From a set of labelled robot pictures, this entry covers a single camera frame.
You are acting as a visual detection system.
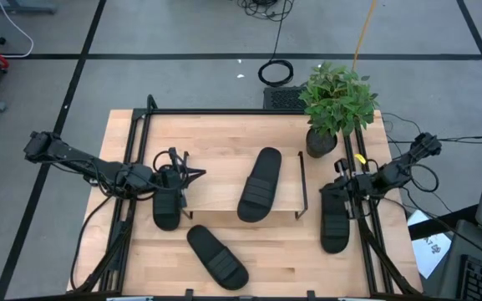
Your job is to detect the green leafy plant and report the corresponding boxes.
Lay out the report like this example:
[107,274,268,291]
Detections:
[297,61,380,138]

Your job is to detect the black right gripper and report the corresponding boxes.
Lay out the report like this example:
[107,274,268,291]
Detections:
[320,158,374,221]

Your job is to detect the black rubber slide sandal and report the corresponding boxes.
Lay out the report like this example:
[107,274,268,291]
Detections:
[236,146,283,224]
[152,165,183,232]
[185,224,251,292]
[319,182,351,255]

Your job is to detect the white paper sheet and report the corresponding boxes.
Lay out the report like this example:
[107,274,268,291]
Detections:
[407,208,453,280]

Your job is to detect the wooden shelf black metal legs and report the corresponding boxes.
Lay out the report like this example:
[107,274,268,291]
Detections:
[180,150,310,222]

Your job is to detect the coiled black cable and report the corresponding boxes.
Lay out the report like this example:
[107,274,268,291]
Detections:
[257,8,295,88]

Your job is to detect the white cable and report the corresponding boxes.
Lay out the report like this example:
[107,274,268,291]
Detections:
[0,0,35,59]

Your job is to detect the black perforated box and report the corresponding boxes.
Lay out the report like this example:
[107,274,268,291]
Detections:
[262,85,308,110]

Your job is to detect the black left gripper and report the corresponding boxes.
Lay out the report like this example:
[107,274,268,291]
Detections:
[155,145,207,209]

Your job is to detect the tangled black cables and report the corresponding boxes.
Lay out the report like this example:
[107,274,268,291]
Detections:
[236,0,296,22]

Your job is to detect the black aluminium table frame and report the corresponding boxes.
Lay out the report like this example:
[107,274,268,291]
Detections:
[69,94,421,298]

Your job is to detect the dark grey desk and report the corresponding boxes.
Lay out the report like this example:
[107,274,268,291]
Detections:
[407,203,482,301]

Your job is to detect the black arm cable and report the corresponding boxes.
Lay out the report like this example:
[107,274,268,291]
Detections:
[70,194,113,292]

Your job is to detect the yellow hanging cable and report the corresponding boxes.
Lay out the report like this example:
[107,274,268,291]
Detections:
[351,0,378,71]

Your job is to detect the black plant pot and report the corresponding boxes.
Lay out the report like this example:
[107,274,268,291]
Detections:
[305,127,338,159]

